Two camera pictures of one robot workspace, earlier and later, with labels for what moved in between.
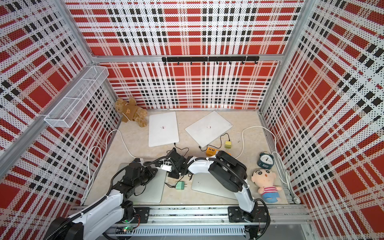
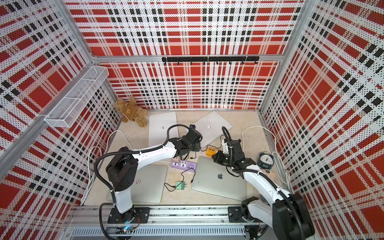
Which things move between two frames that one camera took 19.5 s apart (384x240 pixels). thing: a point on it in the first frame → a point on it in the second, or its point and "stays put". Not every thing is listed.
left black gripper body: x=145 y=176 → x=195 y=148
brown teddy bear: x=130 y=111 stays put
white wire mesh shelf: x=78 y=95 stays put
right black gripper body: x=175 y=172 → x=231 y=160
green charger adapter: x=180 y=185 stays put
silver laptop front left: x=152 y=191 stays put
